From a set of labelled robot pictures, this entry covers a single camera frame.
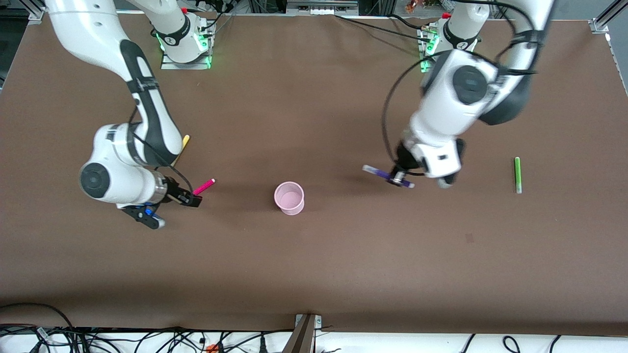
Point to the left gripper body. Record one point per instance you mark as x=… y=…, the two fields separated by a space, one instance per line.
x=404 y=157

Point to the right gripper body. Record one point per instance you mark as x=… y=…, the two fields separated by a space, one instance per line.
x=172 y=189

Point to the pink marker pen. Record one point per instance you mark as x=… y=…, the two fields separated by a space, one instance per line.
x=205 y=186

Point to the purple marker pen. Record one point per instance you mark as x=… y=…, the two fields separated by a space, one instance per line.
x=375 y=171

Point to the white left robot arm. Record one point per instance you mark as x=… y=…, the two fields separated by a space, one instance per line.
x=441 y=113

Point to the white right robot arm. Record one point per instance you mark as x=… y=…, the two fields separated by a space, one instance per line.
x=98 y=29

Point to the pink mesh pen holder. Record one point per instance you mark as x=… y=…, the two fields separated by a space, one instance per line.
x=289 y=198

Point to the yellow marker pen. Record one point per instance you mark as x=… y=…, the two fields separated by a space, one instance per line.
x=185 y=142

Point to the green marker pen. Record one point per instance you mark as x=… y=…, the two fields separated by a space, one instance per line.
x=517 y=174

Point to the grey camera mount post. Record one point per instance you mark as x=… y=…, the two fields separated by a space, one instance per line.
x=304 y=336

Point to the aluminium table corner bracket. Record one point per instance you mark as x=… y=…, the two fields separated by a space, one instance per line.
x=599 y=27
x=35 y=14

